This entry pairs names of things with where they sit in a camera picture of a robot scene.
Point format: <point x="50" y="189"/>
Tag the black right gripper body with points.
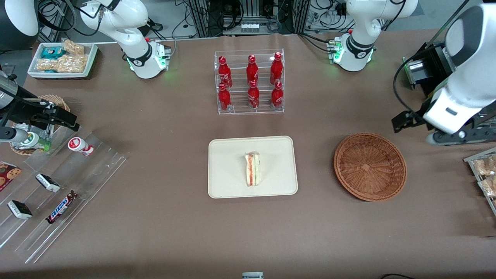
<point x="24" y="102"/>

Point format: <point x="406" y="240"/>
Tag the triangular sandwich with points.
<point x="252" y="170"/>

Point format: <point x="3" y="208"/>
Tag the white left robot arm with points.
<point x="360" y="42"/>

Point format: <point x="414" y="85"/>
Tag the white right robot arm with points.
<point x="133" y="42"/>

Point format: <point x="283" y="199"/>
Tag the small tan wicker basket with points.
<point x="58" y="101"/>

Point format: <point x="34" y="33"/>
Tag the flat wicker coaster basket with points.
<point x="24" y="151"/>

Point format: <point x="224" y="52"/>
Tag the large brown wicker basket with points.
<point x="370" y="166"/>

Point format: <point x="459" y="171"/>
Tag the cream plastic tray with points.
<point x="228" y="166"/>

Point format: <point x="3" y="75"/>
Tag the white red yogurt bottle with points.
<point x="79" y="145"/>

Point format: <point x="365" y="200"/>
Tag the green drink bottle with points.
<point x="38" y="142"/>

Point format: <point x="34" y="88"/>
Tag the medium peanut brittle pack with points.
<point x="46" y="65"/>

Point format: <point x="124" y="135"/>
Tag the large peanut brittle pack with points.
<point x="73" y="64"/>

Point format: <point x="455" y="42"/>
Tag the clear acrylic stepped shelf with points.
<point x="89" y="174"/>

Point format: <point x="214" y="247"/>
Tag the black countertop appliance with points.
<point x="432" y="64"/>

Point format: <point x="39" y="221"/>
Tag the white snack bin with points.
<point x="91" y="58"/>

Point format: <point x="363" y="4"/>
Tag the teal snack packet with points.
<point x="51" y="52"/>

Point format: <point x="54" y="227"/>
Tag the black white snack bar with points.
<point x="20" y="209"/>
<point x="48" y="183"/>

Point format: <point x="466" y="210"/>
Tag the small peanut brittle pack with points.
<point x="73" y="47"/>

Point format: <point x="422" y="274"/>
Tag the chocolate chip cookie packet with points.
<point x="8" y="174"/>

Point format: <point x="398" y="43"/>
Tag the clear wrapped pastry pack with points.
<point x="489" y="186"/>
<point x="486" y="166"/>

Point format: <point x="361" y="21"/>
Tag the Snickers bar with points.
<point x="62" y="207"/>

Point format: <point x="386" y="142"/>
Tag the red cola bottle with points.
<point x="276" y="69"/>
<point x="252" y="71"/>
<point x="277" y="96"/>
<point x="224" y="99"/>
<point x="224" y="73"/>
<point x="253" y="97"/>

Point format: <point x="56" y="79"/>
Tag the clear acrylic bottle rack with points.
<point x="238" y="106"/>

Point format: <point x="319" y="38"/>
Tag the white power strip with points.
<point x="250" y="27"/>

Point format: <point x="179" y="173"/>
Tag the grey device at table edge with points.
<point x="252" y="275"/>

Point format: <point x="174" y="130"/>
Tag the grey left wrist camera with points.
<point x="445" y="137"/>

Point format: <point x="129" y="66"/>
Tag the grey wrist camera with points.
<point x="13" y="135"/>
<point x="445" y="137"/>

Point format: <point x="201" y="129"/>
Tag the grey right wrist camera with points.
<point x="13" y="135"/>

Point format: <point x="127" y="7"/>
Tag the aluminium frame rack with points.
<point x="201" y="19"/>

